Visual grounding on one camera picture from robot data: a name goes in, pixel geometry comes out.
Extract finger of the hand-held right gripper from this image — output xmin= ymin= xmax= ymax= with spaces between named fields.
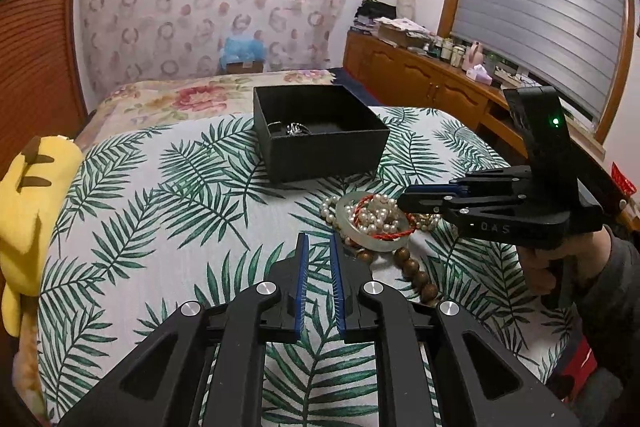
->
xmin=397 ymin=184 xmax=523 ymax=228
xmin=449 ymin=166 xmax=532 ymax=195

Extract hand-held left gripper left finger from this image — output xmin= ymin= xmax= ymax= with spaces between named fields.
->
xmin=59 ymin=232 xmax=311 ymax=427

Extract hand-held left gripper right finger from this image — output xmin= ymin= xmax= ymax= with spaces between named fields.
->
xmin=330 ymin=232 xmax=581 ymax=427

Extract red cord bracelet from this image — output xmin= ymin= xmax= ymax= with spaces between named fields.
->
xmin=352 ymin=194 xmax=419 ymax=241

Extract pale jade bangle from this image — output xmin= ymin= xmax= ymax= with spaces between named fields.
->
xmin=335 ymin=191 xmax=417 ymax=254

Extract white pearl necklace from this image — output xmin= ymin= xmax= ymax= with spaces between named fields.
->
xmin=320 ymin=193 xmax=443 ymax=239

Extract brown wooden bead bracelet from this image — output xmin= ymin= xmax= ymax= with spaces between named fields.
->
xmin=342 ymin=237 xmax=442 ymax=308

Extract black jewelry box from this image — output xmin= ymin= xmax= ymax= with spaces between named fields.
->
xmin=252 ymin=84 xmax=391 ymax=184

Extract person's right forearm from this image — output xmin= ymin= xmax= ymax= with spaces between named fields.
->
xmin=570 ymin=232 xmax=640 ymax=390

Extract person's right hand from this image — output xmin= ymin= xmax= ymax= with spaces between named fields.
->
xmin=518 ymin=226 xmax=615 ymax=298

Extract red paper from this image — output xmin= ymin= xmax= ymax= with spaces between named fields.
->
xmin=611 ymin=162 xmax=639 ymax=196

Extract wooden cabinet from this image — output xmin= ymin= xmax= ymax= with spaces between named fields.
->
xmin=342 ymin=30 xmax=640 ymax=228

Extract row of small bottles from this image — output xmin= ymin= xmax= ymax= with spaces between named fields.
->
xmin=425 ymin=34 xmax=467 ymax=68

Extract dark blue blanket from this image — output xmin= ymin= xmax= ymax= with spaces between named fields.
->
xmin=325 ymin=67 xmax=382 ymax=109

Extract red blanket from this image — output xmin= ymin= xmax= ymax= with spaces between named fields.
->
xmin=559 ymin=337 xmax=599 ymax=379

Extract green leaf print cloth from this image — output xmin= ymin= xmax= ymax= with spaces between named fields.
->
xmin=37 ymin=106 xmax=576 ymax=427

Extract box with floral cloth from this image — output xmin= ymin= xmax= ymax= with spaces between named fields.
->
xmin=375 ymin=16 xmax=431 ymax=49

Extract pile of dark clothes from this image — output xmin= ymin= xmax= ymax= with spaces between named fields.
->
xmin=354 ymin=0 xmax=399 ymax=33

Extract small cardboard box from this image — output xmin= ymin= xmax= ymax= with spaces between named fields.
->
xmin=225 ymin=60 xmax=265 ymax=76

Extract floral blanket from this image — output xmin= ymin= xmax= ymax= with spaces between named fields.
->
xmin=82 ymin=68 xmax=346 ymax=153

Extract blue plush toy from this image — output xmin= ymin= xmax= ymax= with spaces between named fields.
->
xmin=220 ymin=36 xmax=269 ymax=65

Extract yellow plush toy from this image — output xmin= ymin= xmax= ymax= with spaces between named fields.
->
xmin=0 ymin=134 xmax=86 ymax=339

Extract brown slatted wardrobe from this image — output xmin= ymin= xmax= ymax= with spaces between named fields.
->
xmin=0 ymin=0 xmax=92 ymax=188

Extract silver metal bracelet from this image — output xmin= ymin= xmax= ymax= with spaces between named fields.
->
xmin=267 ymin=120 xmax=314 ymax=138

